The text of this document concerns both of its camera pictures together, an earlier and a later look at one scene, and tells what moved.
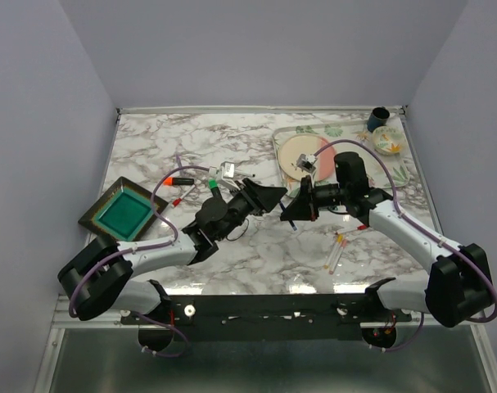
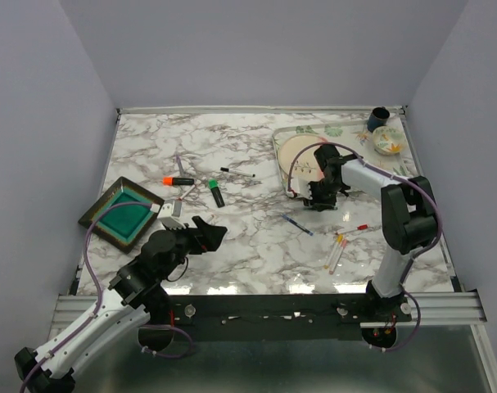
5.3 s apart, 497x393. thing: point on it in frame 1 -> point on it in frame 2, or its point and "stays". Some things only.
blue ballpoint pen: [292, 224] -> [298, 225]
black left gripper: [268, 197] -> [205, 237]
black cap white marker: [243, 173] stays
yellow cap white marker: [333, 252] stays
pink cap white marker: [338, 255] stays
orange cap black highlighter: [170, 181] stays
